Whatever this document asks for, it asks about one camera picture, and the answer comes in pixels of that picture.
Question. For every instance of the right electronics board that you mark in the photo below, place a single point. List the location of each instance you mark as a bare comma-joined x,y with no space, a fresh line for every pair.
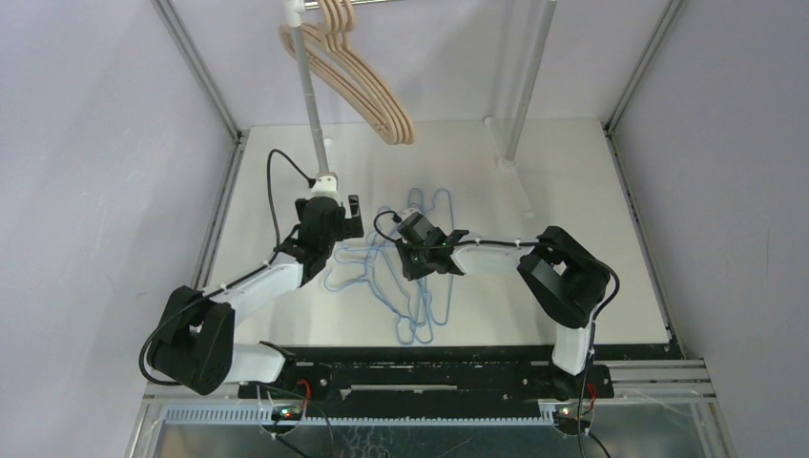
569,425

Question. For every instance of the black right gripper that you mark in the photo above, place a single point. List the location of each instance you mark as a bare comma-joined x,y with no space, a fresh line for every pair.
416,256

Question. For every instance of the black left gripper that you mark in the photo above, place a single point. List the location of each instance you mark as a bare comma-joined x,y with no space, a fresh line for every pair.
349,228

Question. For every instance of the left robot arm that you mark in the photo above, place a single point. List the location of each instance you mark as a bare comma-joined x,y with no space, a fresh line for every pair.
194,344

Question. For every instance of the electronics board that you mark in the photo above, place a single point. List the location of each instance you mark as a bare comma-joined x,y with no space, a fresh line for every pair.
569,425
286,414

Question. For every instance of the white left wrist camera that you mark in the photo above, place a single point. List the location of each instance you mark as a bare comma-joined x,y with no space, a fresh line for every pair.
326,185

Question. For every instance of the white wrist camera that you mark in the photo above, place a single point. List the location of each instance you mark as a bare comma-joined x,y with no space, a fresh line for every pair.
408,212
326,185

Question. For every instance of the metal clothes rack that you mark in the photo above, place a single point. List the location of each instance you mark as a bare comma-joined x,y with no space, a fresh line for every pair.
507,150

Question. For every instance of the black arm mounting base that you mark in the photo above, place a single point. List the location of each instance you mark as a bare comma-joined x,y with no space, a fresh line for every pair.
431,383

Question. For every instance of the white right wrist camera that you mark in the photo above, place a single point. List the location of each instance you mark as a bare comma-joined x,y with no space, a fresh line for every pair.
408,212

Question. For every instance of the left electronics board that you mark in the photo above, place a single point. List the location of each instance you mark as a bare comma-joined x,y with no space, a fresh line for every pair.
286,414

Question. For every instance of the beige plastic hanger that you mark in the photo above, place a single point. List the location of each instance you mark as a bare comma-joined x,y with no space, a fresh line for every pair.
397,127
370,76
354,69
298,35

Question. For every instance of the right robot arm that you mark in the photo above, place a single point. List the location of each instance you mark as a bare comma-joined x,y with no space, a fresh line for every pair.
570,284

